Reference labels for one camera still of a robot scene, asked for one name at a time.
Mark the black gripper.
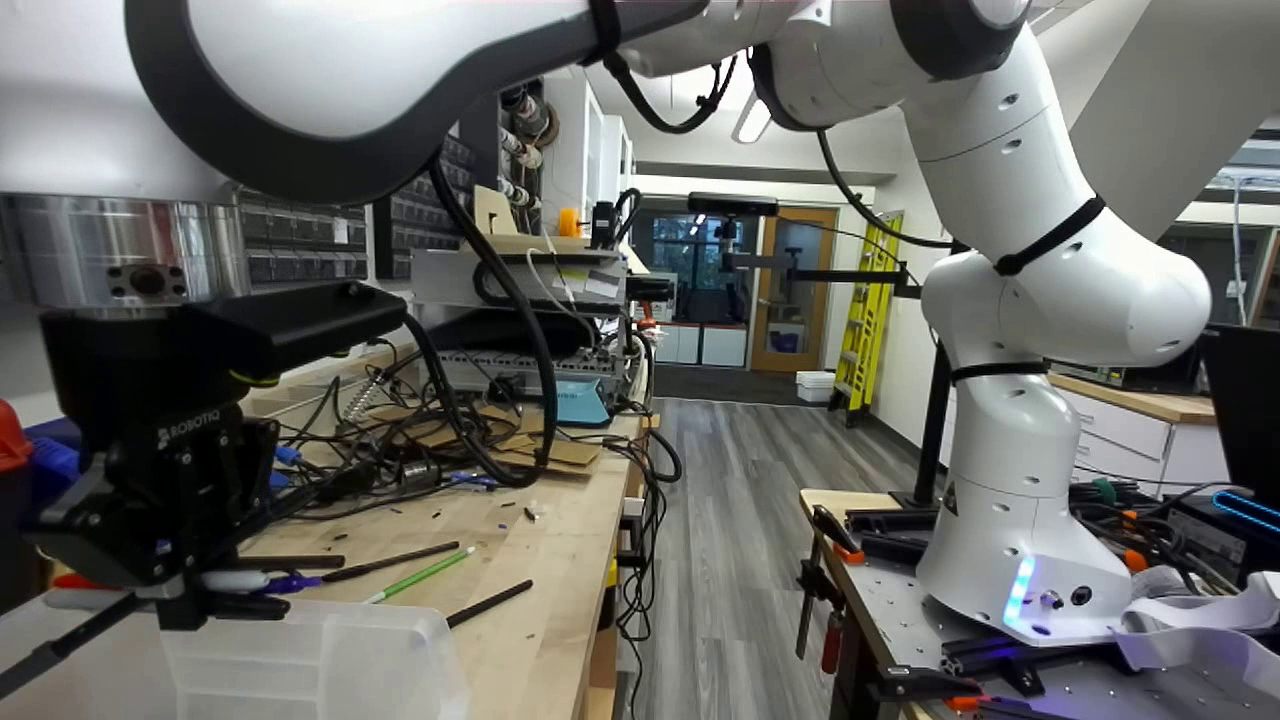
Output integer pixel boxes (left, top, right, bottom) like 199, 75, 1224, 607
19, 299, 289, 599

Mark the red capped marker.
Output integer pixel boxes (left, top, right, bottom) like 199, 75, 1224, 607
48, 567, 136, 594

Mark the blue marker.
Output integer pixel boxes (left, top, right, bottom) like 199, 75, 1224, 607
195, 567, 334, 599

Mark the clear plastic box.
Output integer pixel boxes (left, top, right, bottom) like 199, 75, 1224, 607
157, 599, 471, 720

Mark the teal box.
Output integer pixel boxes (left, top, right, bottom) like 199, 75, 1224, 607
554, 372, 618, 433

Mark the blue soldering station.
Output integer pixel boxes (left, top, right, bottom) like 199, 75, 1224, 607
26, 417, 89, 512

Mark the red lidded black toolbox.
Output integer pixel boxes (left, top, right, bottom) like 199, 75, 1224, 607
0, 397, 38, 478

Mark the green marker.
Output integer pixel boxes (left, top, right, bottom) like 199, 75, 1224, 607
365, 545, 482, 607

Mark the small parts drawer organizer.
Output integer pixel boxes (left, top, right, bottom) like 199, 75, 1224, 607
212, 182, 464, 299

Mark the white bucket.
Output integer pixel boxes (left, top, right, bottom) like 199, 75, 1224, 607
794, 369, 840, 409

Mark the wooden door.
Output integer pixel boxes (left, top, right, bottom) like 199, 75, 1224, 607
750, 202, 843, 381

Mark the yellow floor sign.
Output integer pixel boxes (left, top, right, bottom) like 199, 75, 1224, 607
831, 213, 908, 417

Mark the grey robot mounting plate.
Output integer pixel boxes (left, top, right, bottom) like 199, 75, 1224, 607
796, 485, 1280, 720

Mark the black stand pole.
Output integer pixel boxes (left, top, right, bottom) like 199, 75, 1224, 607
917, 334, 960, 512

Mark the black laptop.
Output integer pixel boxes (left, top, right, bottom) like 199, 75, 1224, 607
1205, 316, 1280, 512

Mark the black cable bundle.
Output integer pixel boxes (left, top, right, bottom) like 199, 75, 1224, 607
264, 333, 687, 526

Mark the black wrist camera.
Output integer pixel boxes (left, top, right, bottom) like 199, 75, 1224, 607
185, 279, 414, 382

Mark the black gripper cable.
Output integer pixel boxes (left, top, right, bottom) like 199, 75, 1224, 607
398, 156, 563, 493

